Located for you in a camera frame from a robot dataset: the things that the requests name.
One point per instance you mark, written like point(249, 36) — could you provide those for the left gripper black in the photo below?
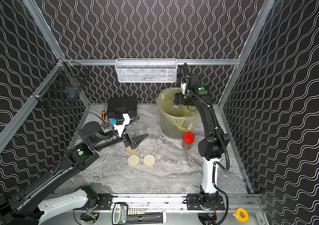
point(125, 139)

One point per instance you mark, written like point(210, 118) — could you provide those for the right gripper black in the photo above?
point(178, 100)

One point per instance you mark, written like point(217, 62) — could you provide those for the jar with cream lid front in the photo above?
point(140, 129)

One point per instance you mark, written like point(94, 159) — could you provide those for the tan jar lid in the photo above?
point(129, 150)

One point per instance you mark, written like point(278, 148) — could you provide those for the cream lid of back jar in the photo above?
point(133, 161)

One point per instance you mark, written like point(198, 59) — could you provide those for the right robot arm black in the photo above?
point(213, 147)

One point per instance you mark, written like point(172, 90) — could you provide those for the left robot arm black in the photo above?
point(30, 207)

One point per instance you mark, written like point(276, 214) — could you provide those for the trash bin with yellow bag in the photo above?
point(175, 120)

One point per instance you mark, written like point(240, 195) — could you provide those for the black plastic tool case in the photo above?
point(122, 105)

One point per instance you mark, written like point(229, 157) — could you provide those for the jar with red lid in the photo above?
point(188, 140)

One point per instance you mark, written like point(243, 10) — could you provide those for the yellow tape roll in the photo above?
point(241, 215)

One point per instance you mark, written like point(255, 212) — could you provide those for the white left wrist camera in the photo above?
point(120, 124)

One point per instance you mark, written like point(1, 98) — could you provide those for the orange handled wrench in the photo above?
point(104, 116)

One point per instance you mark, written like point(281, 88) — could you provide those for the white wire mesh basket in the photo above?
point(146, 70)

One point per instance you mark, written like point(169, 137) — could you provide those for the black wire basket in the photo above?
point(62, 94)

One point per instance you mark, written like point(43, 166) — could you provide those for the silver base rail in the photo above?
point(146, 202)

